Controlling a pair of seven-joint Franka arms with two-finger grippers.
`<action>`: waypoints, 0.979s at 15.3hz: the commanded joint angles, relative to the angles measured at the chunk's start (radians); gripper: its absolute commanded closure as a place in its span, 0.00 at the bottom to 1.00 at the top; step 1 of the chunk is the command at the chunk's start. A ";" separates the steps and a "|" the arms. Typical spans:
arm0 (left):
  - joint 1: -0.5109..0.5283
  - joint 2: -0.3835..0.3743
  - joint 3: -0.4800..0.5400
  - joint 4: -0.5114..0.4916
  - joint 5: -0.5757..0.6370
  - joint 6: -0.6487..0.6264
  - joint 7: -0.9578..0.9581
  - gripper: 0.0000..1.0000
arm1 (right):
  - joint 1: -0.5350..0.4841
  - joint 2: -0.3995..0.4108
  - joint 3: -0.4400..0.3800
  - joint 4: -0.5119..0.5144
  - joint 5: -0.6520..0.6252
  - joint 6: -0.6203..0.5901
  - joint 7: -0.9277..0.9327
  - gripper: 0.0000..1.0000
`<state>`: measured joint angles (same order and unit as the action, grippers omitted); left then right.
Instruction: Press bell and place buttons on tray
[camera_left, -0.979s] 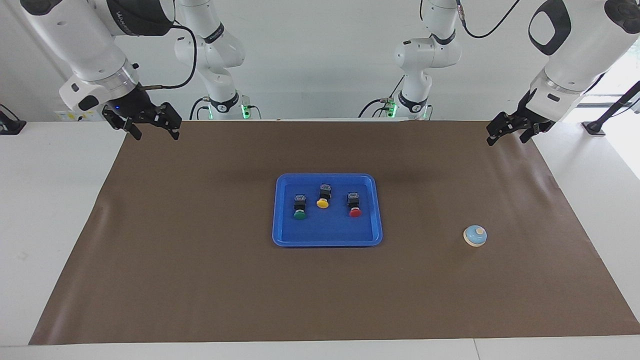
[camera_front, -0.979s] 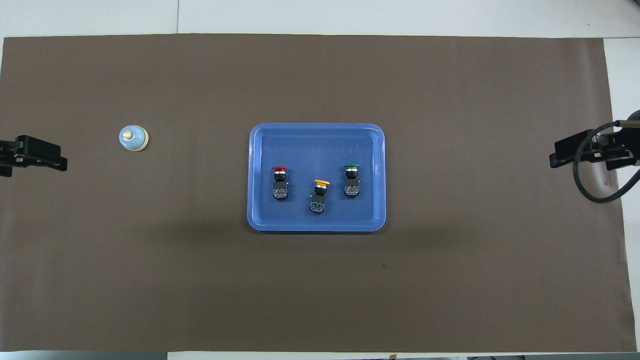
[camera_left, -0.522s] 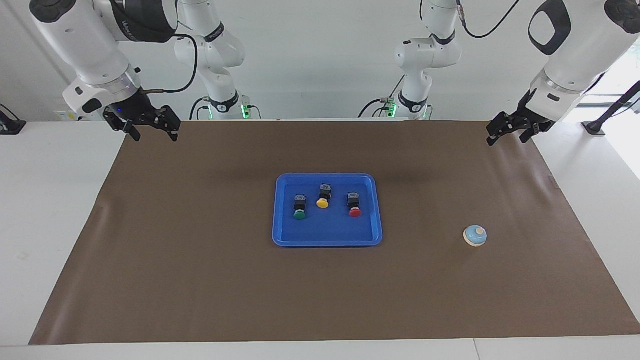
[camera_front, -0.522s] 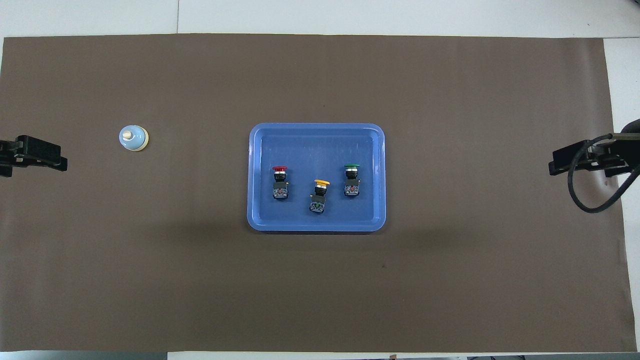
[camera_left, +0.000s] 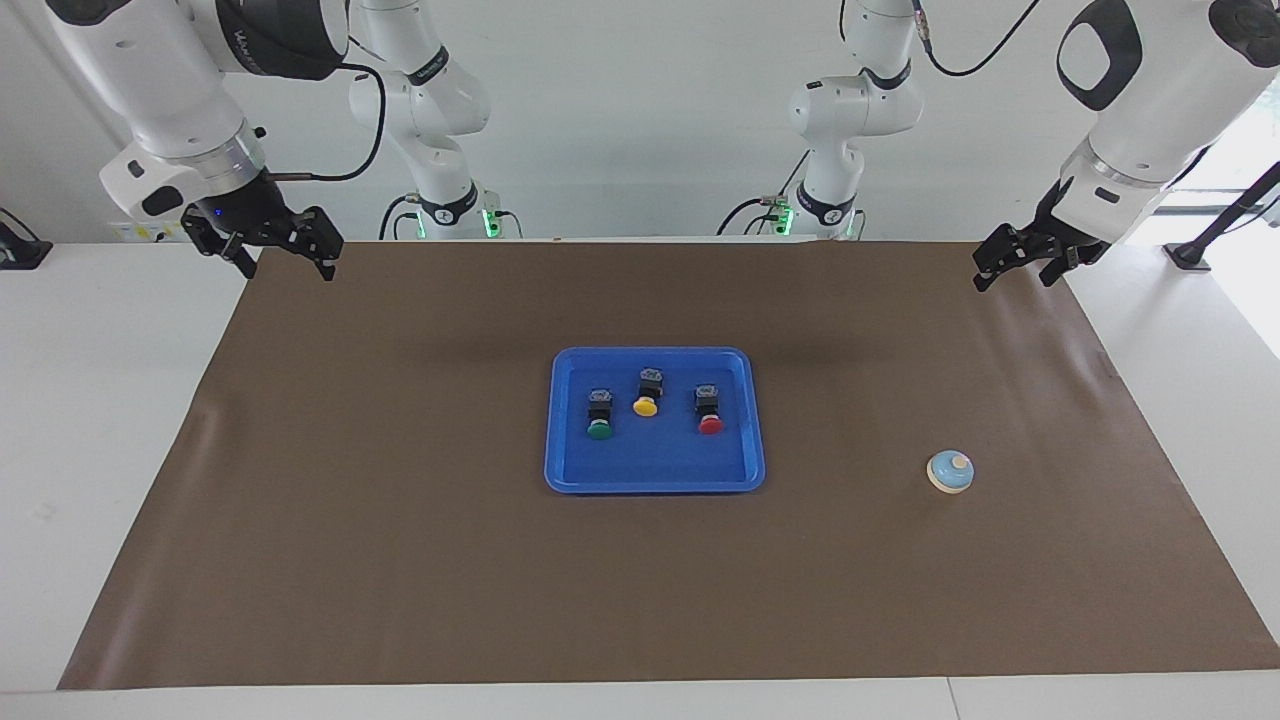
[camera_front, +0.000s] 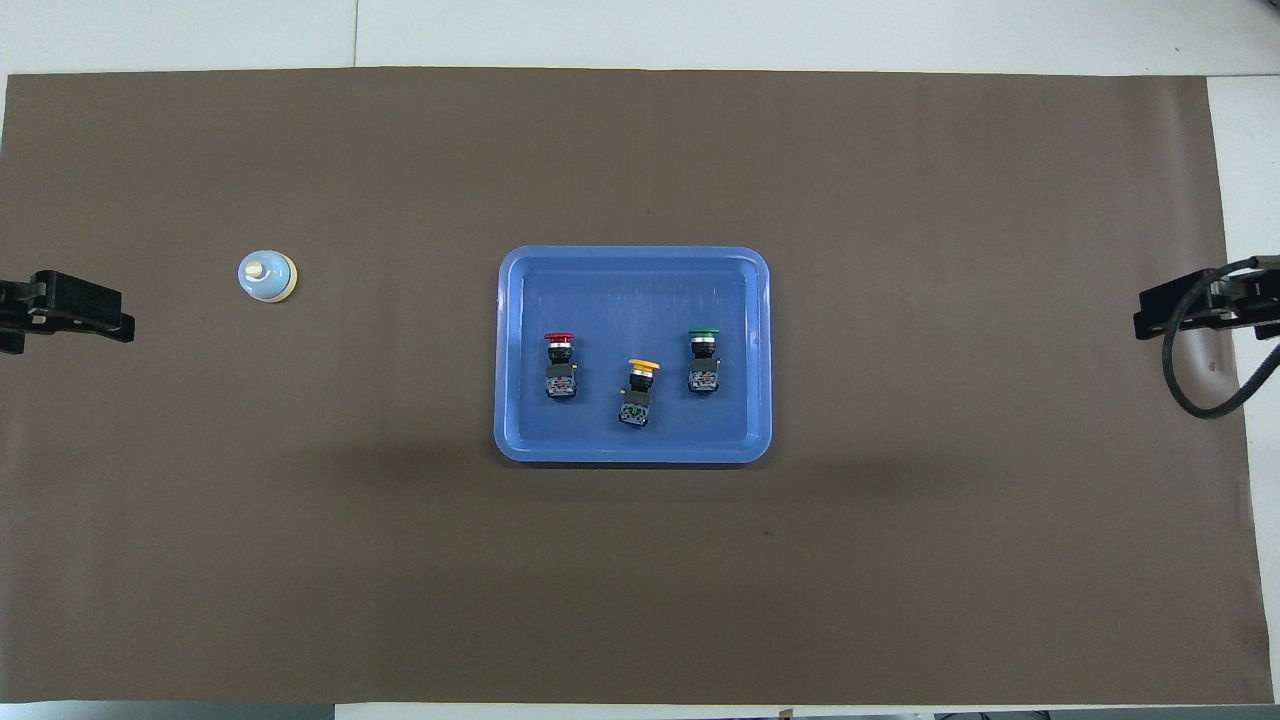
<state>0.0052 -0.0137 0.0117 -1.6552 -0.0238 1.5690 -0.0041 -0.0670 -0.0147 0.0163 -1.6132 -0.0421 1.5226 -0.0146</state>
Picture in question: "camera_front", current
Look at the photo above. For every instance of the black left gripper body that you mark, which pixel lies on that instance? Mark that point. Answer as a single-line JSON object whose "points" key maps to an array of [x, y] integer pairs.
{"points": [[70, 298]]}

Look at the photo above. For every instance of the green push button switch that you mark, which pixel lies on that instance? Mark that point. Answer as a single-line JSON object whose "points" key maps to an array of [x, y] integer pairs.
{"points": [[704, 365]]}

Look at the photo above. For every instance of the yellow push button switch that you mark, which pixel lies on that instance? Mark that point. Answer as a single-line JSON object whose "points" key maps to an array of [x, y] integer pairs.
{"points": [[638, 395]]}

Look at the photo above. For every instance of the blue plastic tray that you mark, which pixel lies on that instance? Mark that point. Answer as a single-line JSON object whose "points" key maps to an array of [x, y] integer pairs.
{"points": [[600, 300]]}

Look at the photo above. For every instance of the red push button switch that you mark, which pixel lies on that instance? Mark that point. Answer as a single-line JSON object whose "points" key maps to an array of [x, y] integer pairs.
{"points": [[561, 375]]}

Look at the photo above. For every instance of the brown table mat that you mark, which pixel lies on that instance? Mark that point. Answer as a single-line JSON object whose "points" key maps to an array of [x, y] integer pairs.
{"points": [[300, 560]]}

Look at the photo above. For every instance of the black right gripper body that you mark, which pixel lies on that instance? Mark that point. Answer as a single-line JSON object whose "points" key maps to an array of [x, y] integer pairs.
{"points": [[1225, 300]]}

